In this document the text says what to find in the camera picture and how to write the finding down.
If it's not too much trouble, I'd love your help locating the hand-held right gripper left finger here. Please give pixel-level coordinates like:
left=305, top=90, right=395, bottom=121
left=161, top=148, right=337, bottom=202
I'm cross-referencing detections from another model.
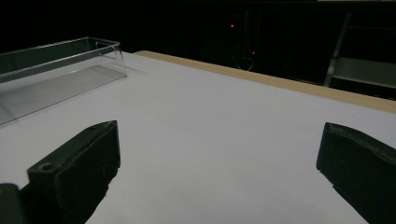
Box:
left=18, top=120, right=121, bottom=224

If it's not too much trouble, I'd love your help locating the thin white cable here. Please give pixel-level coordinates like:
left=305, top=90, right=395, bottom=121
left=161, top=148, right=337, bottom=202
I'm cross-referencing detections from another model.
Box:
left=234, top=55, right=255, bottom=72

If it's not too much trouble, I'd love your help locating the clear plastic container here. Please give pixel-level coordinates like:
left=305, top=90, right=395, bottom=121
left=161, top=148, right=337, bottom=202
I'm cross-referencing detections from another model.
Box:
left=0, top=36, right=128, bottom=127

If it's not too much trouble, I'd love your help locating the white metal desk frame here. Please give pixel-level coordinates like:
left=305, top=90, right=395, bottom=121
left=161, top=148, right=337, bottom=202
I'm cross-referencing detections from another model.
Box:
left=323, top=12, right=396, bottom=101

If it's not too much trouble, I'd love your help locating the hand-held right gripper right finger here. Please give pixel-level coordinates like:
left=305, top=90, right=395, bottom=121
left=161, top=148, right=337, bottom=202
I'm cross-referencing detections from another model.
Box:
left=316, top=121, right=396, bottom=224

